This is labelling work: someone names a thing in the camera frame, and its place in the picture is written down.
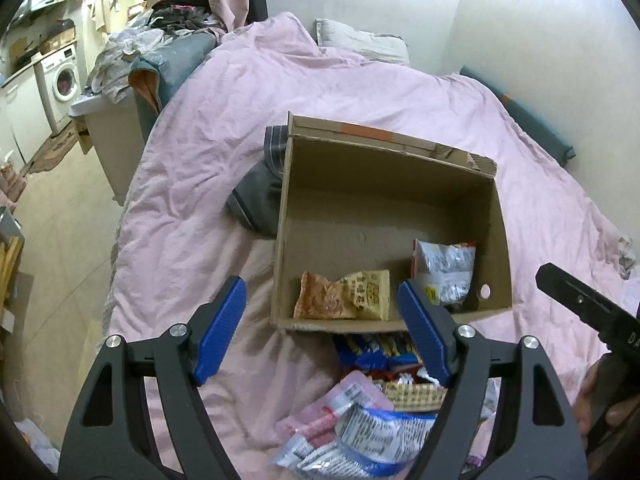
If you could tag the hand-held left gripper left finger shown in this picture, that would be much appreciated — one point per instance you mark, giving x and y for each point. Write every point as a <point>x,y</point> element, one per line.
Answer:
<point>222,330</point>

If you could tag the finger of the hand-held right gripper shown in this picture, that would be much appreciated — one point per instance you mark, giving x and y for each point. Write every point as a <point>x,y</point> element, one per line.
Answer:
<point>565,292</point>

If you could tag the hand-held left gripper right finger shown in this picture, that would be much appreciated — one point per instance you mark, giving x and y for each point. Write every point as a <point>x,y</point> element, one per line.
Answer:
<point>425,335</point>

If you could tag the blue and white snack bag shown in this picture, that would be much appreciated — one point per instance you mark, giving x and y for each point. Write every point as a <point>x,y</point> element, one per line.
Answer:
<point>380,435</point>

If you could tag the cardboard box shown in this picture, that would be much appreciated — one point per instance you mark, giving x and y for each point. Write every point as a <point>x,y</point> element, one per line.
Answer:
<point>350,210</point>

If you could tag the person's right hand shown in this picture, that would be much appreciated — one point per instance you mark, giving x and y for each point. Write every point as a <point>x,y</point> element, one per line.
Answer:
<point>584,392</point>

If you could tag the dark blue snack bag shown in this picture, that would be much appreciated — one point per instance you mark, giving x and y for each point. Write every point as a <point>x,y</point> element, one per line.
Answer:
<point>370,350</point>

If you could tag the tan printed snack packet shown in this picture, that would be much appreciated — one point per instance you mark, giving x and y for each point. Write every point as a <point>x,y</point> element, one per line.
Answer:
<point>415,396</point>

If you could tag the yellow snack packet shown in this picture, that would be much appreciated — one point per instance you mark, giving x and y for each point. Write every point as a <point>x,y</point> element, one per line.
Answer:
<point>372,295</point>

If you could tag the silver and red snack bag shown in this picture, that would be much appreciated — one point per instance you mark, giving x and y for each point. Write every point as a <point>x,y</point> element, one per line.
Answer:
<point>445,265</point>

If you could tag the orange snack packet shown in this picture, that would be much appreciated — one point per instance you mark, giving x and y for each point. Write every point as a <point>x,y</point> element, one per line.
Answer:
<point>320,300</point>

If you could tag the pink snack packet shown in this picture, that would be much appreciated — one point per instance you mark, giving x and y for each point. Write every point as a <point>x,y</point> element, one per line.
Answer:
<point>330,405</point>

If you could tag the grey striped cloth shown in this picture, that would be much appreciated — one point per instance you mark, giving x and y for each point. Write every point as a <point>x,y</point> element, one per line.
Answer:
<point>255,195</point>

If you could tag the teal mat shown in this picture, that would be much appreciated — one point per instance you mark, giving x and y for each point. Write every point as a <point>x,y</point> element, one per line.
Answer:
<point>530,120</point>

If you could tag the pink blanket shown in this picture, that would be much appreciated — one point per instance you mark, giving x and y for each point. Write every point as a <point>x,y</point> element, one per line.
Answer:
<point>210,135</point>

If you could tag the white storage bin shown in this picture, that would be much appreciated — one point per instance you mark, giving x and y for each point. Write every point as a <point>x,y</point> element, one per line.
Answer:
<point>115,145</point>

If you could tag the wooden drying rack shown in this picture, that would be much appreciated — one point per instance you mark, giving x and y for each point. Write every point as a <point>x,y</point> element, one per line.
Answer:
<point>10,260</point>

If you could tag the brown door mat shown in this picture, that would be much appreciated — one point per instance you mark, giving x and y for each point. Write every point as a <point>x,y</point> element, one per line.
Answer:
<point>52,147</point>

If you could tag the white floral cloth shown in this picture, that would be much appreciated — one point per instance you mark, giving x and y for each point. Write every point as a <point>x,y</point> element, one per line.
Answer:
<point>120,60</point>

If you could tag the white washing machine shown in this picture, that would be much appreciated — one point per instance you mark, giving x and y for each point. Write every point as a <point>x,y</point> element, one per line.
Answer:
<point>62,80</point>

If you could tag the white cabinet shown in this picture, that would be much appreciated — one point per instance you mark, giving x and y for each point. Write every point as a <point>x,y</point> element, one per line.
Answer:
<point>22,110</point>

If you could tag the grey pillow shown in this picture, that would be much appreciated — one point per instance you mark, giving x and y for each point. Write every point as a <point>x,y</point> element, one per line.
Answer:
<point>360,40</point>

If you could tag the pile of dark clothes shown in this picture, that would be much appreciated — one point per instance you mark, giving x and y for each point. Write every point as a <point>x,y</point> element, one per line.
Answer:
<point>180,10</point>

